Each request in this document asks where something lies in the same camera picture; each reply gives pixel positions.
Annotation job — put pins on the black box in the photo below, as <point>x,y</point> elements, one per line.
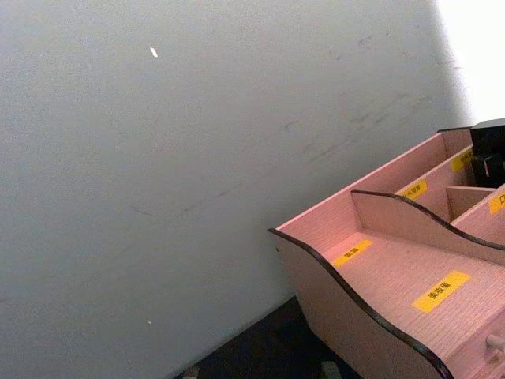
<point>486,138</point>

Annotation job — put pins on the black table cloth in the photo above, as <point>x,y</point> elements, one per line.
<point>268,347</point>

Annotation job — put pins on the pale grey wall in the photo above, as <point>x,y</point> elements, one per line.
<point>158,158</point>

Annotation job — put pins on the pink wooden desk organizer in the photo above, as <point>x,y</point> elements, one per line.
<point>394,276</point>

